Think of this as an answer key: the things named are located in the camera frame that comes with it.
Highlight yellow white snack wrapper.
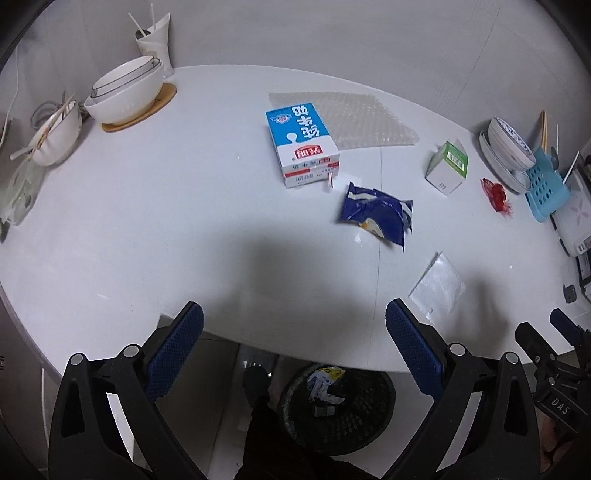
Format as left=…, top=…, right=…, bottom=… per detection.
left=307, top=366, right=346, bottom=405

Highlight black mesh trash bin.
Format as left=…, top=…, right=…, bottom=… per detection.
left=279, top=363, right=396, bottom=456

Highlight person's right hand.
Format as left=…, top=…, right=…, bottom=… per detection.
left=536, top=409, right=574, bottom=473

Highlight small grey black device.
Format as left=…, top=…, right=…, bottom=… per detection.
left=563, top=284, right=577, bottom=304

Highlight clear plastic pouch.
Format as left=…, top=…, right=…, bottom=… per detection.
left=409, top=252, right=466, bottom=325

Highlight blue snack wrapper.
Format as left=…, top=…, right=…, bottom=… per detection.
left=338, top=182, right=414, bottom=249

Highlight light blue plastic basket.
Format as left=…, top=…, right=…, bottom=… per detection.
left=525, top=148, right=570, bottom=223

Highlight red mesh net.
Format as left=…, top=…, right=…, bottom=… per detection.
left=480, top=178, right=512, bottom=218

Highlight striped ceramic plate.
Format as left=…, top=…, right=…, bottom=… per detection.
left=479, top=131, right=531, bottom=195

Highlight green white carton box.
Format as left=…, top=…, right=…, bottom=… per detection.
left=425, top=141, right=469, bottom=196

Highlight white ceramic bowl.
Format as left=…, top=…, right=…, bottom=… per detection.
left=487, top=117, right=536, bottom=172

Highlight wooden chopsticks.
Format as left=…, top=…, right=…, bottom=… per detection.
left=540, top=110, right=549, bottom=153

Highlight clear crumpled plastic bag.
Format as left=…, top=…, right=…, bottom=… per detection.
left=1, top=160, right=47, bottom=226

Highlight blue white milk carton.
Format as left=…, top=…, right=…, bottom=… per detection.
left=266, top=103, right=341, bottom=189

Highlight bubble wrap sheet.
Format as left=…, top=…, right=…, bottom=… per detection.
left=269, top=92, right=420, bottom=150

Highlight small white bowl with chopsticks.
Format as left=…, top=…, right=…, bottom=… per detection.
left=10, top=96, right=82, bottom=167

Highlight large white bowl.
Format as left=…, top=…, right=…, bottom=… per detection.
left=84, top=56, right=163, bottom=125

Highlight wooden coaster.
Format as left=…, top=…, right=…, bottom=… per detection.
left=100, top=81, right=178, bottom=134

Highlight white utensil holder cup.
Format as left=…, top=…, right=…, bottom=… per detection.
left=128, top=5, right=174, bottom=79

